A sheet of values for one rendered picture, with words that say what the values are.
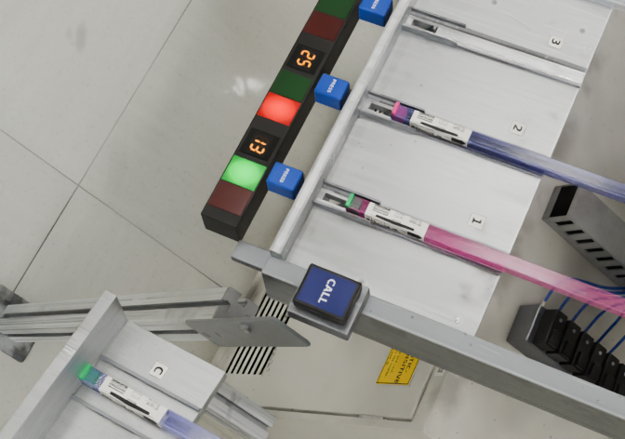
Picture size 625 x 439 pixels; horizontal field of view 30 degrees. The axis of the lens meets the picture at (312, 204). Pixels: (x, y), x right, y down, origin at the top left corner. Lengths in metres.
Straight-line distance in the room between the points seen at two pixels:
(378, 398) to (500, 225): 0.38
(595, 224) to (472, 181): 0.36
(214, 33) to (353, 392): 0.73
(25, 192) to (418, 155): 0.78
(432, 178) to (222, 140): 0.83
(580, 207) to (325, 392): 0.39
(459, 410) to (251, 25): 0.87
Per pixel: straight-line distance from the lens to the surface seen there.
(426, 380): 1.37
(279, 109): 1.18
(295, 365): 1.60
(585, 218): 1.45
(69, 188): 1.79
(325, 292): 1.03
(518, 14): 1.24
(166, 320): 1.23
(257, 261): 1.14
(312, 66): 1.21
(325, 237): 1.10
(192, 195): 1.87
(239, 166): 1.16
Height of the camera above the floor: 1.64
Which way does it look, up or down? 55 degrees down
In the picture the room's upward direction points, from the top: 80 degrees clockwise
